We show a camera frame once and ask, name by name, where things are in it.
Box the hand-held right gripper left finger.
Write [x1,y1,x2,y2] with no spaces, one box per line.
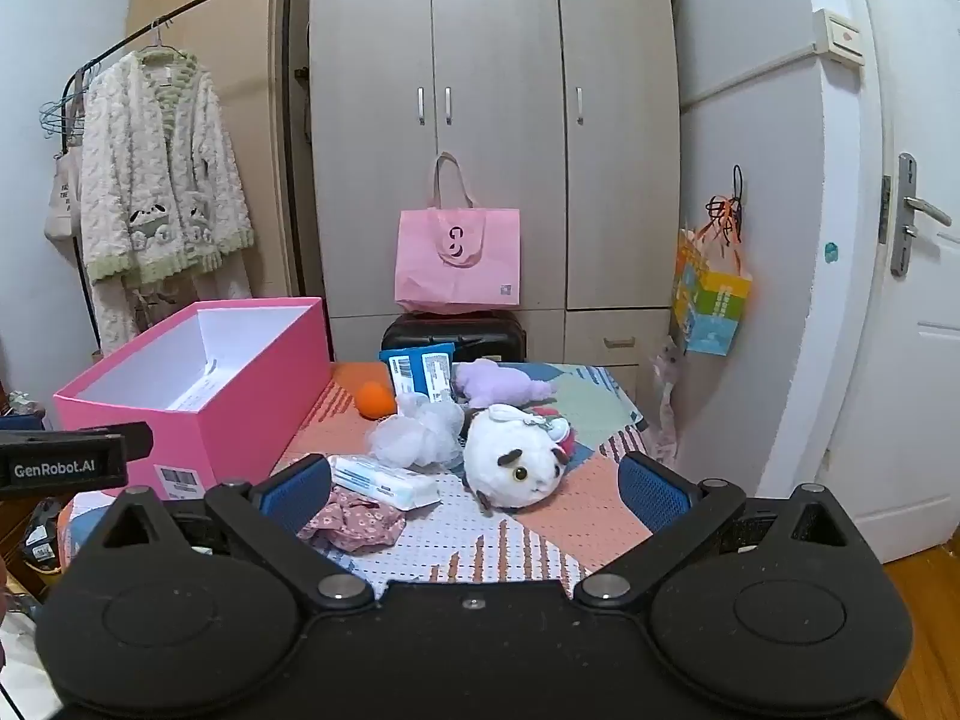
[67,454,376,612]

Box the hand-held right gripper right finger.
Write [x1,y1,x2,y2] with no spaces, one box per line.
[574,452,884,612]

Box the floral fabric scrunchie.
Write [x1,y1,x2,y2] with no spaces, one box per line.
[298,485,408,552]

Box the white tissue packet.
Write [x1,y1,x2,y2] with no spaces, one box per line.
[328,454,442,509]

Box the red strawberry plush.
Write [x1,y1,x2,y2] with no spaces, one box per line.
[525,405,580,460]

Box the pink cardboard box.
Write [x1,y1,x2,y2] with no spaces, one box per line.
[52,297,333,500]

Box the orange egg sponge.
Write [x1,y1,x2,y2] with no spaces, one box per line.
[355,382,396,419]

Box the white plastic bag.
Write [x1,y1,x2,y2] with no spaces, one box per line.
[365,392,467,470]

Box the white guinea pig plush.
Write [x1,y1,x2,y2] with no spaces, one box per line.
[463,403,577,515]

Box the blue plastic packet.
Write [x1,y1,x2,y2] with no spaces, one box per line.
[379,343,457,398]

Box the purple plush toy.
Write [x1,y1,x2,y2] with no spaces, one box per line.
[452,358,560,410]

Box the clear plastic wrap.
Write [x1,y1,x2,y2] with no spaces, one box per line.
[649,336,685,466]

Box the patchwork blanket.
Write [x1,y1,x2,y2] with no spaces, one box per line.
[56,360,650,595]

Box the colourful cartoon gift bag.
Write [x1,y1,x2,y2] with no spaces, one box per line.
[671,195,753,357]

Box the cream green fluffy sweater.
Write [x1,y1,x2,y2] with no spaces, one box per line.
[90,247,256,357]

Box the black suitcase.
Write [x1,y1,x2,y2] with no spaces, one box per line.
[381,309,527,365]

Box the beige canvas tote bag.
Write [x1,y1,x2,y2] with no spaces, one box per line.
[43,150,83,241]

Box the white door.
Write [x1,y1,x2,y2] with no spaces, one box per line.
[795,0,960,565]

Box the pink tote bag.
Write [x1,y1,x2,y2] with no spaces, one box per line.
[395,152,522,314]

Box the white fleece pajama jacket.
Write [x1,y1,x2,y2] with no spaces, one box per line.
[79,49,256,286]

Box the beige tall cabinet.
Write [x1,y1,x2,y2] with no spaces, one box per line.
[124,0,314,302]

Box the grey three-door wardrobe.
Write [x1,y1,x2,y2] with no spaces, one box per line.
[307,0,680,391]

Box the bundle of wire hangers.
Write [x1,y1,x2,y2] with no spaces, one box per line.
[37,67,87,140]

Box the silver door handle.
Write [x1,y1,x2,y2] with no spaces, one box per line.
[889,154,953,277]

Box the beige light switch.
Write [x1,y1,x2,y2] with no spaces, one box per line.
[814,9,865,65]

